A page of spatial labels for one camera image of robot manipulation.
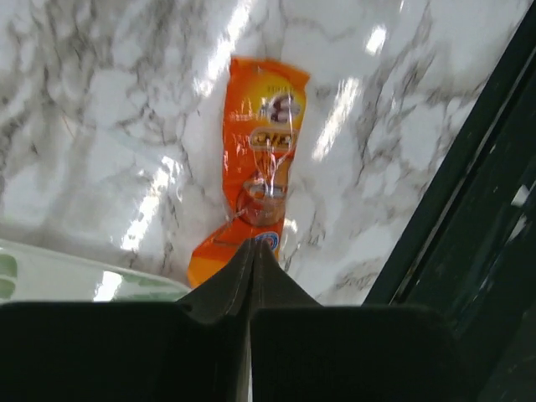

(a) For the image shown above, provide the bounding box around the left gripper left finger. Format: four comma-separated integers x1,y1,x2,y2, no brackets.
1,256,251,401

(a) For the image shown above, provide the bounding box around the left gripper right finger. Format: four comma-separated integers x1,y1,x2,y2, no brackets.
250,241,484,401

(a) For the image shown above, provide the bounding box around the orange razor pouch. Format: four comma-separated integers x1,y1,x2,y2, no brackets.
187,56,310,288

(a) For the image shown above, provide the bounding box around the leaf-patterned serving tray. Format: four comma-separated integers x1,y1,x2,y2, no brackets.
1,240,190,303

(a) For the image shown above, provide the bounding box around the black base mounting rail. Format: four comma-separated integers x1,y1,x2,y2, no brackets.
366,8,535,401

